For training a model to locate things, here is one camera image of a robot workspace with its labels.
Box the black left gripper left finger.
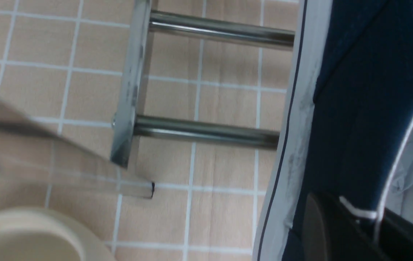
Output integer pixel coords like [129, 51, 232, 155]
[303, 193, 391, 261]

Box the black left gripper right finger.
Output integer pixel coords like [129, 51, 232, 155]
[377, 209, 413, 261]

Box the navy canvas sneaker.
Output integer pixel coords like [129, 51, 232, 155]
[252, 0, 413, 261]

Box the steel shoe rack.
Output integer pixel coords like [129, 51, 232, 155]
[109, 0, 295, 169]

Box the right cream foam slide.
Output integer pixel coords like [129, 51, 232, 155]
[0, 207, 115, 261]

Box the checked peach floor cloth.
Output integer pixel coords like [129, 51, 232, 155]
[0, 0, 292, 261]

